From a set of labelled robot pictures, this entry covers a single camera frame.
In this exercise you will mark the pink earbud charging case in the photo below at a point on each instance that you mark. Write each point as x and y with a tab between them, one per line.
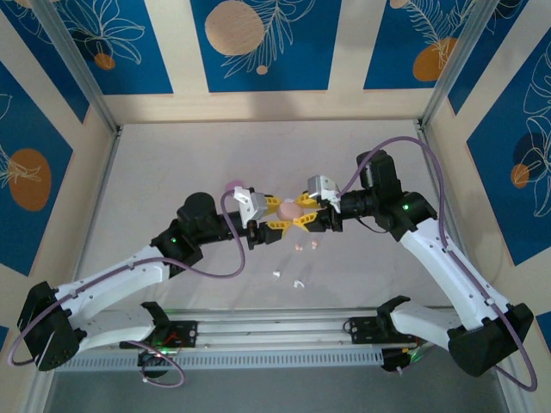
288	211

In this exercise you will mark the purple earbud charging case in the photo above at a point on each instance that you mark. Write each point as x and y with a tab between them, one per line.
233	185

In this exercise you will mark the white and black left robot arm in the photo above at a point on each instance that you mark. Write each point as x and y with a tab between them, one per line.
112	284

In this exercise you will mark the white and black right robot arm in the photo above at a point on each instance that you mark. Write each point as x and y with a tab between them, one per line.
430	266

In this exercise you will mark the blue panel dark blue circle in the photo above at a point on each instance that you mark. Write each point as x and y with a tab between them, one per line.
495	172

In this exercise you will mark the blue panel fern orange circle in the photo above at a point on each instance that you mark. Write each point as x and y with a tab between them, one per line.
396	43

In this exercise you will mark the blue panel large peach circle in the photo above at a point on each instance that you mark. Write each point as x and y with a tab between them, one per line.
301	43

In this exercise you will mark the blue panel large orange circle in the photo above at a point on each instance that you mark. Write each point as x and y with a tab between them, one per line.
21	129

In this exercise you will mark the aluminium table edge rail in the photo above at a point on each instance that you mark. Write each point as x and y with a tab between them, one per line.
101	193
428	132

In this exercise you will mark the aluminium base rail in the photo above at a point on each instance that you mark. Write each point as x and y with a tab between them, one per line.
275	329

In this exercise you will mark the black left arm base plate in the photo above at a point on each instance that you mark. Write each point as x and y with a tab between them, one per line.
185	333

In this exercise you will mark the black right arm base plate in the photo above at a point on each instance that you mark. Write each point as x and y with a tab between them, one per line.
361	330

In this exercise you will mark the aluminium corner post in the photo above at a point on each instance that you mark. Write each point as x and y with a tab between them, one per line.
87	81
456	64

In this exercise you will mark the blue floral wall panel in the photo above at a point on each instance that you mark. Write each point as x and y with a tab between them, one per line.
484	56
43	75
129	43

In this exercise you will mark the small blue wall panel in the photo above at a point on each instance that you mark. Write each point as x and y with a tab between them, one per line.
544	327
3	340

